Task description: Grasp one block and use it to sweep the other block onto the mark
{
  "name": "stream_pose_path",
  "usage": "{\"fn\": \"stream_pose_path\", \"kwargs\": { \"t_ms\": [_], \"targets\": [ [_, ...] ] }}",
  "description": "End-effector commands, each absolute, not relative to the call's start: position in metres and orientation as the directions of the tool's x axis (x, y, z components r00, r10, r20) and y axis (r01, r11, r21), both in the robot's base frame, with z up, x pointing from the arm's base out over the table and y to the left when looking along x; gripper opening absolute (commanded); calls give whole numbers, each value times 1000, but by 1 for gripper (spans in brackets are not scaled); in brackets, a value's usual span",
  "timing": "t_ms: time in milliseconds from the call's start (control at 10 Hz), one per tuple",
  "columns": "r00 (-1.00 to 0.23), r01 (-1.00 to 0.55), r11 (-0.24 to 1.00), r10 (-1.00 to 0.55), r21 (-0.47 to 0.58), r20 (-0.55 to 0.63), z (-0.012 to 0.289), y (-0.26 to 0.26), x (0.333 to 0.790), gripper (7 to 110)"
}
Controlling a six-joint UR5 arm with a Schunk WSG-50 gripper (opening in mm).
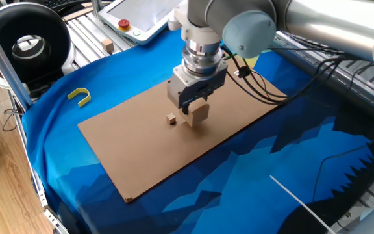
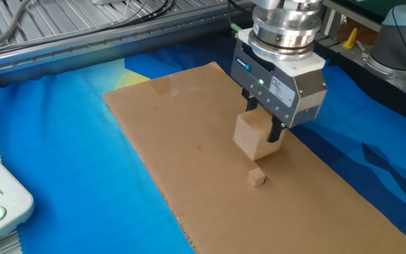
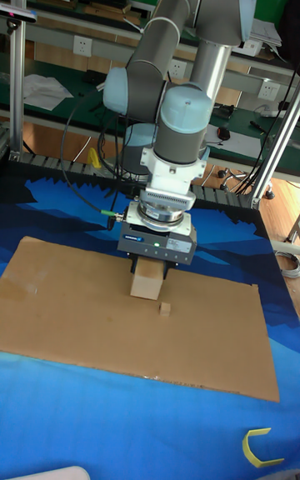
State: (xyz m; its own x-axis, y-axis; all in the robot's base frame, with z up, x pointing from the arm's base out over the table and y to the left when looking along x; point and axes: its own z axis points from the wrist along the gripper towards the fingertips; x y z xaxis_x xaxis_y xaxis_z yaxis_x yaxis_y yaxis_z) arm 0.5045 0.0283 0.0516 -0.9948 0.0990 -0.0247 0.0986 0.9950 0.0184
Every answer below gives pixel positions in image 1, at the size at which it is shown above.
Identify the grey Schunk gripper body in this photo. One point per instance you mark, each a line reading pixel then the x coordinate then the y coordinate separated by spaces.
pixel 193 87

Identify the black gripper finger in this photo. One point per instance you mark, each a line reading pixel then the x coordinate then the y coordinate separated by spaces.
pixel 187 109

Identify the large wooden block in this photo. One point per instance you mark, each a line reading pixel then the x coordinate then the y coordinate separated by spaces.
pixel 198 113

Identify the tiny wooden cube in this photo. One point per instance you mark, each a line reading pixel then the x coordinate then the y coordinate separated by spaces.
pixel 171 119

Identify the silver grey UR5 robot arm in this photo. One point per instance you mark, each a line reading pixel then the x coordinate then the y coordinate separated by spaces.
pixel 304 22

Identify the brown cardboard sheet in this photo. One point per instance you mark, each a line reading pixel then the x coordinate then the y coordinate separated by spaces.
pixel 141 156

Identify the medium wooden cube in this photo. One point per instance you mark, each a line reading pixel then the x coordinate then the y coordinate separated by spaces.
pixel 108 45

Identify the white teach pendant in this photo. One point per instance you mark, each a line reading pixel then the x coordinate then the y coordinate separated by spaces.
pixel 132 13

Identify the yellow U-shaped piece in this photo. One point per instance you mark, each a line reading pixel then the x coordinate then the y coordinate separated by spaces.
pixel 83 89

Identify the blue mountain print cloth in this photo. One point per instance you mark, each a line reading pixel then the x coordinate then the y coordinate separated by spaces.
pixel 255 195

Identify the light wooden desk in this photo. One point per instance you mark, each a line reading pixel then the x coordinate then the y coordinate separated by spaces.
pixel 76 14

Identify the black keyboard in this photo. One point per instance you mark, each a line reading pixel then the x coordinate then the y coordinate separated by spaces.
pixel 60 3

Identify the aluminium frame post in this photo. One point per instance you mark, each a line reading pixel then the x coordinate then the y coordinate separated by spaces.
pixel 2 61
pixel 96 8

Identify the aluminium table edge rail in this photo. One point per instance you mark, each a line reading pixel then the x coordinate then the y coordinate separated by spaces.
pixel 352 87

